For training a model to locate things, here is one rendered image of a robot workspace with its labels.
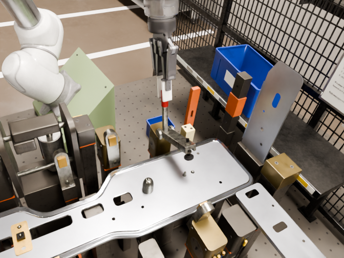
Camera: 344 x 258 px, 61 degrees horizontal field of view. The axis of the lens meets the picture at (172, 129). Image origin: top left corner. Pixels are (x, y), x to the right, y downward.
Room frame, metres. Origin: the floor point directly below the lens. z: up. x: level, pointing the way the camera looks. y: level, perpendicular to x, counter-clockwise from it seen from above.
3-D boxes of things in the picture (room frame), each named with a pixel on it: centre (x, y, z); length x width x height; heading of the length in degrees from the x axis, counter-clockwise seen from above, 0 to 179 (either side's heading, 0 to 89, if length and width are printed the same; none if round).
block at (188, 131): (0.72, -0.05, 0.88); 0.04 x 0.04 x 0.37; 35
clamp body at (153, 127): (0.72, 0.04, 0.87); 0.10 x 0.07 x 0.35; 35
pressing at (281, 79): (0.72, -0.28, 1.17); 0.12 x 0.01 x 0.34; 35
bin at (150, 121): (1.03, 0.06, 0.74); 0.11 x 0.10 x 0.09; 125
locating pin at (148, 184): (0.51, 0.04, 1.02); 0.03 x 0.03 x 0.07
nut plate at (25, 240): (0.31, 0.32, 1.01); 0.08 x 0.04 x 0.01; 35
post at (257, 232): (0.50, -0.30, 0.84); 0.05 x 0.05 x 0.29; 35
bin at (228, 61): (1.03, -0.27, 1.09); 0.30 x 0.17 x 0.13; 29
